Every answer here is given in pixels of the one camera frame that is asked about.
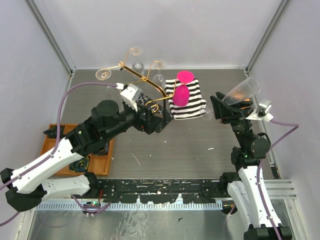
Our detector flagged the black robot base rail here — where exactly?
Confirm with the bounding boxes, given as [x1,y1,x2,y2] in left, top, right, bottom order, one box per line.
[71,177,251,205]

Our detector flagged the clear stemmed wine glass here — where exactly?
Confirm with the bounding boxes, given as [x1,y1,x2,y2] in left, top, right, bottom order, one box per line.
[152,59,167,89]

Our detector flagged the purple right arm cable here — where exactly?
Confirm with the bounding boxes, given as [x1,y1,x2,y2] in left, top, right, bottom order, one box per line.
[227,118,300,238]

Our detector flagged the green patterned rolled tie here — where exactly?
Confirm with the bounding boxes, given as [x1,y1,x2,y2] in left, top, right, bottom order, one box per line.
[43,125,65,139]

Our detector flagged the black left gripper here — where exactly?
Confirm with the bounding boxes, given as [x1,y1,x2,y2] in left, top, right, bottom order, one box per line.
[104,99,165,141]

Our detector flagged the yellow blue rolled tie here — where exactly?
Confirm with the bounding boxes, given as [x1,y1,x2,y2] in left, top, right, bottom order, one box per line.
[69,156,90,173]

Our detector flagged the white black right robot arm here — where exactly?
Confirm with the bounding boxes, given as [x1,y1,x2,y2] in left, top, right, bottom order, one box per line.
[210,92,293,240]

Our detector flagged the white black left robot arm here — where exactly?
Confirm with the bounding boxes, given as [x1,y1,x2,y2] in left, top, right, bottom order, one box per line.
[0,100,166,212]

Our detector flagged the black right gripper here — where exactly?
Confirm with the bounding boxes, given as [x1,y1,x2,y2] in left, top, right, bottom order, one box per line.
[210,90,254,148]

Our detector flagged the tall clear champagne flute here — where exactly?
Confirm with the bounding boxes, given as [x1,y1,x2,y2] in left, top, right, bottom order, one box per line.
[216,77,261,107]

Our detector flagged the pink plastic wine glass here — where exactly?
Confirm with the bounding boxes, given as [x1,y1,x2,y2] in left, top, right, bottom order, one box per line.
[172,70,194,107]

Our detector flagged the white slotted cable duct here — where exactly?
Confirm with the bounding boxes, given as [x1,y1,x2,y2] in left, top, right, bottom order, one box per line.
[35,200,223,211]

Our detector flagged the gold wine glass rack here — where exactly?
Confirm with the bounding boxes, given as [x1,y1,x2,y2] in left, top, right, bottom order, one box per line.
[95,60,177,133]

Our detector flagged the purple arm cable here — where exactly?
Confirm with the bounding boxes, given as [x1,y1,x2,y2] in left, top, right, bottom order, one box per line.
[227,118,300,238]
[0,81,118,225]

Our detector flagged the black white striped cloth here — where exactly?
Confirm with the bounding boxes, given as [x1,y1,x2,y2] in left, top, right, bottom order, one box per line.
[165,78,207,120]

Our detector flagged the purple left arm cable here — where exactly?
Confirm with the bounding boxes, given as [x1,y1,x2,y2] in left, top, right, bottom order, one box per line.
[0,81,118,225]

